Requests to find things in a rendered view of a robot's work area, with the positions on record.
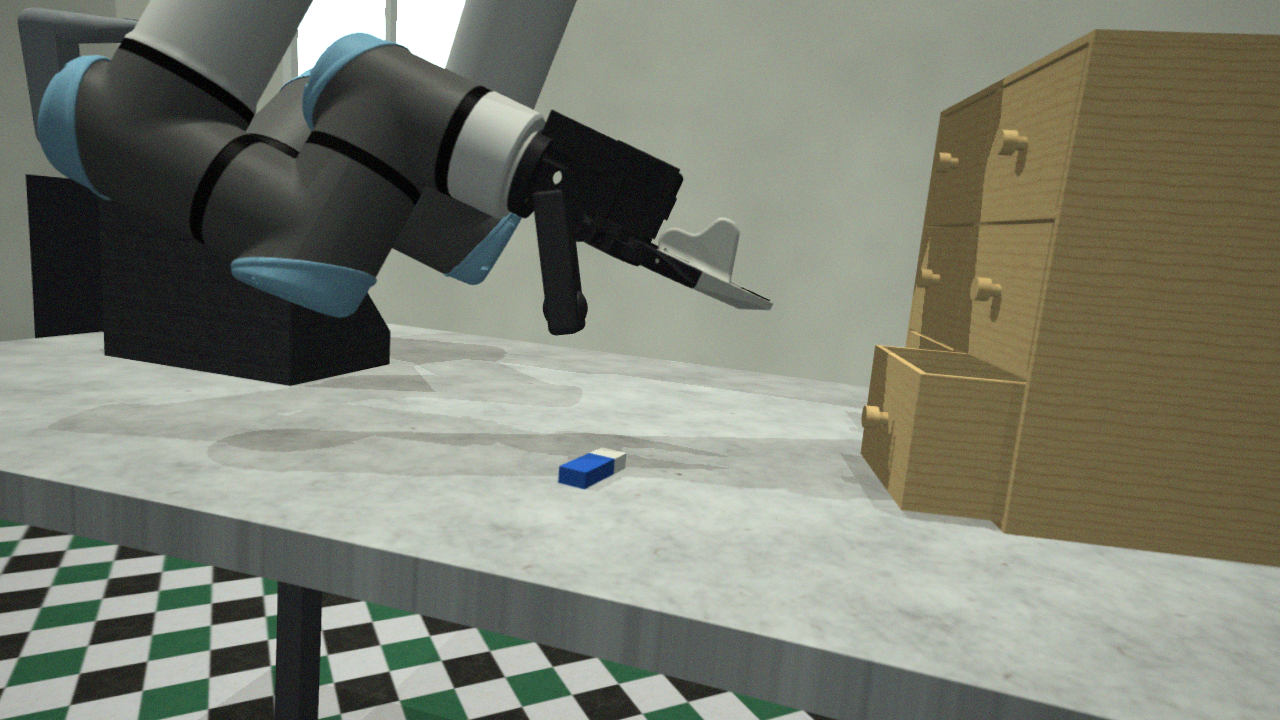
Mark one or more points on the brown wooden chest of drawers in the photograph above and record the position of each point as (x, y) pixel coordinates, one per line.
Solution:
(1151, 412)

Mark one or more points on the blue and white eraser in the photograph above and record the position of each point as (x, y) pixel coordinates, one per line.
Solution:
(591, 468)

